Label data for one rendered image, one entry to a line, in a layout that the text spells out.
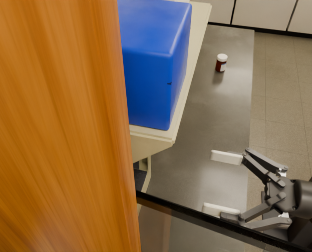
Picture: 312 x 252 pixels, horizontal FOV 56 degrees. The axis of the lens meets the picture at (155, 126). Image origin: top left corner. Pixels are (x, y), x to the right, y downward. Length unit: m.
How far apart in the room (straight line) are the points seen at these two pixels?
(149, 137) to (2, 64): 0.17
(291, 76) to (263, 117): 0.71
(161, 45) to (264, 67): 2.95
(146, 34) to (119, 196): 0.14
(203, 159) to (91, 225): 0.73
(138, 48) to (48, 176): 0.12
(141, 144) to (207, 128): 0.80
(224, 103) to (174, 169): 0.38
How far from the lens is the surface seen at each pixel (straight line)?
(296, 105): 2.83
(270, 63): 3.27
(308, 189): 0.65
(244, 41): 1.62
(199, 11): 0.52
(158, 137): 0.29
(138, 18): 0.29
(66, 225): 0.33
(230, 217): 0.60
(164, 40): 0.25
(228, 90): 1.27
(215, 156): 0.68
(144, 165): 0.88
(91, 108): 0.16
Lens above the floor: 1.73
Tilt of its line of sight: 47 degrees down
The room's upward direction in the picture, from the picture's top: straight up
